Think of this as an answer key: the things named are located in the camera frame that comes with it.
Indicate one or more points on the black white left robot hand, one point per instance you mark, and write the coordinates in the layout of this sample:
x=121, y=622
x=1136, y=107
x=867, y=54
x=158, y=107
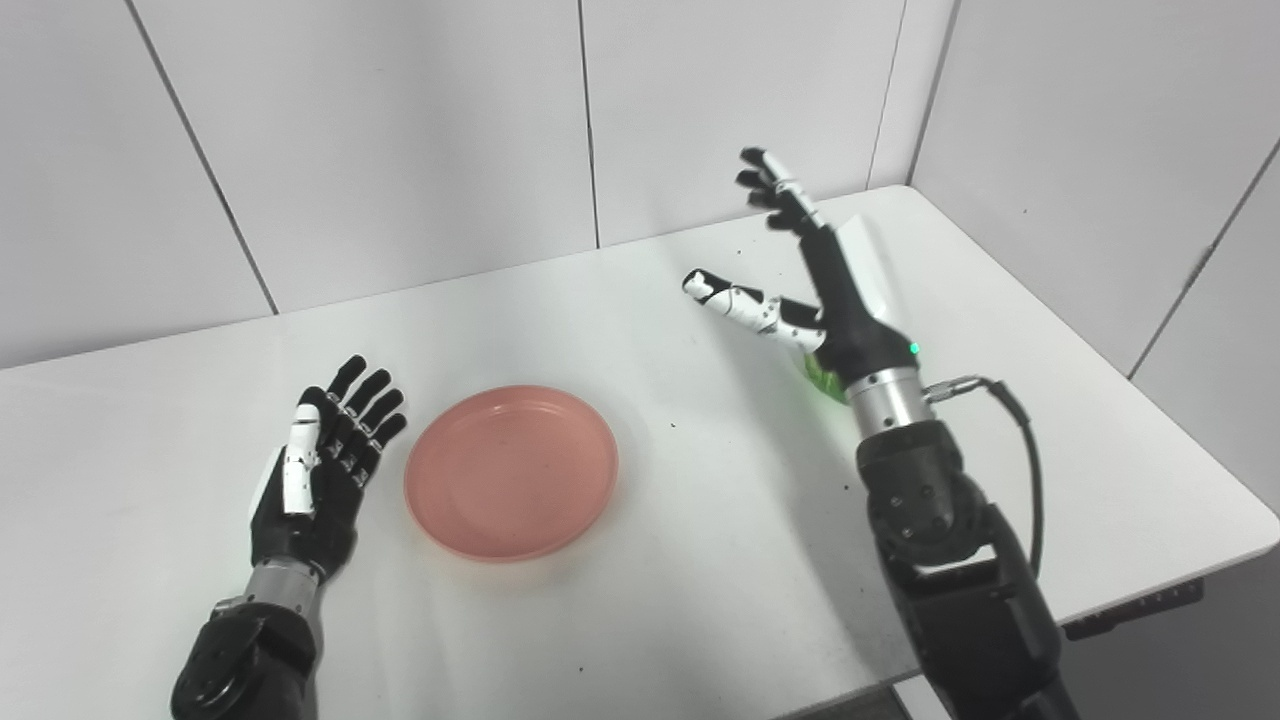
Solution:
x=325, y=510

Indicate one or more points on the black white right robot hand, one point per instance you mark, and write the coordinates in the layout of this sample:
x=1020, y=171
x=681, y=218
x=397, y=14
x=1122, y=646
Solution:
x=860, y=320

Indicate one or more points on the green white cabbage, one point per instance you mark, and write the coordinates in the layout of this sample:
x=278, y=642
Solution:
x=826, y=383

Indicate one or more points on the pink plate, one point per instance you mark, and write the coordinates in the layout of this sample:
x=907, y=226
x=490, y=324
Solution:
x=510, y=472

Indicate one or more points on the white table leg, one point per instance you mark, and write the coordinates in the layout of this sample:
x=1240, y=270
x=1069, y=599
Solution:
x=915, y=700

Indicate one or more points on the black under-table bracket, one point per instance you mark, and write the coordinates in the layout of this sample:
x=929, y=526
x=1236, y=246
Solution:
x=1130, y=605

